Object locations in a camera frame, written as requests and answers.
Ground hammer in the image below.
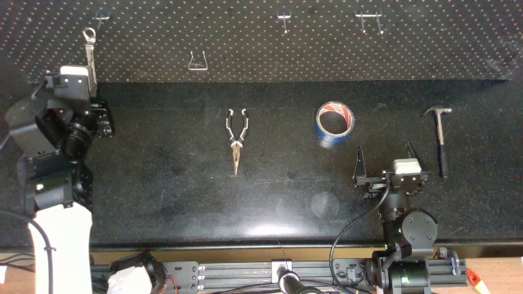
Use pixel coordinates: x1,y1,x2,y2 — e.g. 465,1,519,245
423,105,454,180

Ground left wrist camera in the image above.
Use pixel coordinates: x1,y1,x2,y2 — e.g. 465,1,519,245
59,65,93,79

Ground wrench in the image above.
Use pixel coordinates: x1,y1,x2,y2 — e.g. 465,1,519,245
82,27,98,87

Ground mounting rail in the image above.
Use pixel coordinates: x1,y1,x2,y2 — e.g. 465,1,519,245
92,255,469,294

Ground black and white pliers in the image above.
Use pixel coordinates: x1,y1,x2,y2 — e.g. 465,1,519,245
225,108,250,176

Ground orange and white object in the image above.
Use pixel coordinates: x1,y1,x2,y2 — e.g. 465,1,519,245
467,267,491,294

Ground black pegboard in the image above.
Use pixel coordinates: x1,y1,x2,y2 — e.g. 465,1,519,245
0,0,523,85

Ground thin black wire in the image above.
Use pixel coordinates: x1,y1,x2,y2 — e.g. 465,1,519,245
0,252,37,274

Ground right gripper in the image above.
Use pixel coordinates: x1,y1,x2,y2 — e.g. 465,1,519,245
352,141,429,201

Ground roll of blue tape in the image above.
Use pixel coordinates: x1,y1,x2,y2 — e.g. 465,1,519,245
314,100,355,149

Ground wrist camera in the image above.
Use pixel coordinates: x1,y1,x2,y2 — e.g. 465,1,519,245
392,158,422,176
59,65,93,79

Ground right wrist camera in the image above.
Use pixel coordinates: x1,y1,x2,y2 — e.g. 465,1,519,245
392,158,422,176

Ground black cable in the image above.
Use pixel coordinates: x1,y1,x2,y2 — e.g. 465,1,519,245
0,210,56,294
329,183,391,293

